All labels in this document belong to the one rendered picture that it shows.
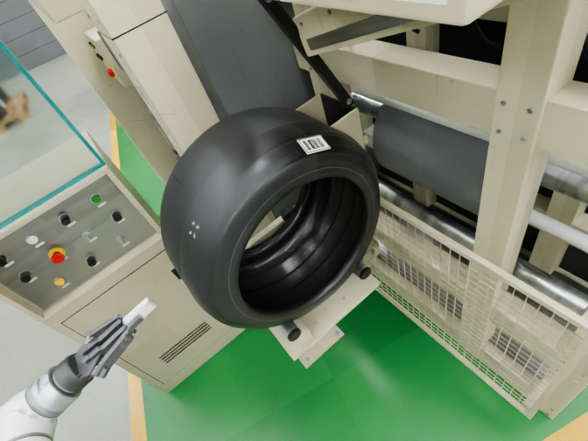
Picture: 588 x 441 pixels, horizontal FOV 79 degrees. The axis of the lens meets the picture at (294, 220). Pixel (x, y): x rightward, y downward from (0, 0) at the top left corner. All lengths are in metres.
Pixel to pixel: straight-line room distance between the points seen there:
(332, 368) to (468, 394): 0.62
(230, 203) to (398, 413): 1.42
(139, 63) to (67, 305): 1.03
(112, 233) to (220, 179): 0.89
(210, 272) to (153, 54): 0.50
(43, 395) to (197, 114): 0.71
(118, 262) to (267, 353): 0.96
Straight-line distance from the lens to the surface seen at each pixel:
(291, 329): 1.05
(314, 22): 0.94
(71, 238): 1.52
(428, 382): 1.92
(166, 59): 0.93
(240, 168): 0.70
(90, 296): 1.63
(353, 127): 1.22
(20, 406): 0.98
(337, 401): 1.92
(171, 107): 0.95
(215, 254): 0.72
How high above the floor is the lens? 1.83
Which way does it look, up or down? 46 degrees down
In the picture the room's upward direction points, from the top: 23 degrees counter-clockwise
